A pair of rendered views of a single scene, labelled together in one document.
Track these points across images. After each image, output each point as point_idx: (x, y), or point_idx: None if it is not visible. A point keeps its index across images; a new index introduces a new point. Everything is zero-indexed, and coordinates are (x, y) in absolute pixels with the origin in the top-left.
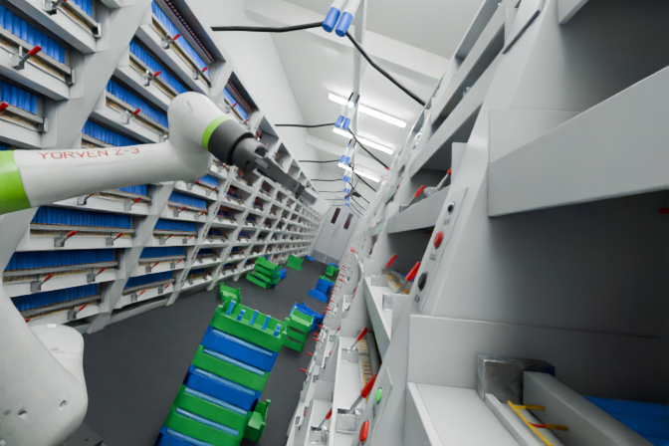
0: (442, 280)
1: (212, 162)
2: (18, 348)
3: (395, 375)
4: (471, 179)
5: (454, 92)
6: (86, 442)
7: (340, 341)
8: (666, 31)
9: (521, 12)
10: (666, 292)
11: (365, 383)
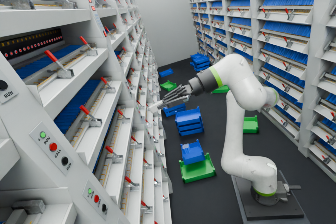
0: (130, 89)
1: (239, 98)
2: (226, 133)
3: (135, 103)
4: (124, 77)
5: (50, 27)
6: (248, 211)
7: (138, 218)
8: None
9: (108, 43)
10: None
11: (130, 168)
